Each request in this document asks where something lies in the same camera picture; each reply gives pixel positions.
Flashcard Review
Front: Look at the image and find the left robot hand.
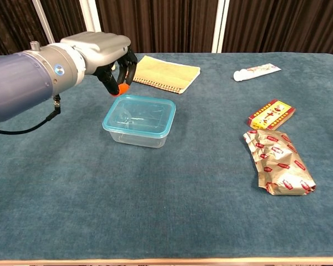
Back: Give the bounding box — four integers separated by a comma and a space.
60, 31, 138, 97

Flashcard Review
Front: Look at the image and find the blue plastic container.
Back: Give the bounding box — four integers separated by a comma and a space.
102, 94, 176, 139

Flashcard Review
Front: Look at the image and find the clear plastic container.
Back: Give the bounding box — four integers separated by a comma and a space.
108, 130, 170, 149

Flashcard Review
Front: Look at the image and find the red yellow card box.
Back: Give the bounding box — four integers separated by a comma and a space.
248, 99, 296, 131

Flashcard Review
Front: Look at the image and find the dark brown pleated curtain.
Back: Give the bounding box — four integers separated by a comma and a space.
0, 0, 333, 56

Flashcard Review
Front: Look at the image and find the tan spiral notebook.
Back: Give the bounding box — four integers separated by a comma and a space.
132, 55, 201, 95

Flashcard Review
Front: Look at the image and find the white toothpaste tube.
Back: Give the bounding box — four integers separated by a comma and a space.
233, 63, 282, 83

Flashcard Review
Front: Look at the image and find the teal table cloth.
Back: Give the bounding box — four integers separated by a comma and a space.
0, 52, 333, 261

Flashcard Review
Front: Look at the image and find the crumpled gold snack wrapper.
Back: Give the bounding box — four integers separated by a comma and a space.
243, 129, 317, 196

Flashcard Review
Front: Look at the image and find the white frame post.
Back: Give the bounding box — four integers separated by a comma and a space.
211, 0, 230, 53
79, 0, 107, 55
32, 0, 59, 55

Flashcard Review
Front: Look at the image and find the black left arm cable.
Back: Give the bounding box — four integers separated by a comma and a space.
0, 94, 62, 135

